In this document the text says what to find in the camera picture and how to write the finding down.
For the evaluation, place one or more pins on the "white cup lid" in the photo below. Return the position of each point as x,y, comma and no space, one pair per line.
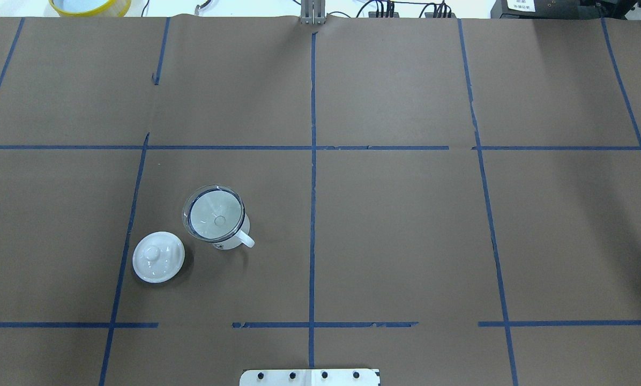
158,257

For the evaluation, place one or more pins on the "white enamel cup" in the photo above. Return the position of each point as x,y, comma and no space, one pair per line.
229,236

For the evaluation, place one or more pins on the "yellow tape roll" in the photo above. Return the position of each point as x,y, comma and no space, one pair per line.
87,9

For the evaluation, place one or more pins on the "black computer box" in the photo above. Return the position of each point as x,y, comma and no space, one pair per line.
561,10

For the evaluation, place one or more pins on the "aluminium frame post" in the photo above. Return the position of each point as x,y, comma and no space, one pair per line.
313,12

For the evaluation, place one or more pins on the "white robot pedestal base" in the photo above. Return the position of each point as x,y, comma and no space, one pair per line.
338,376

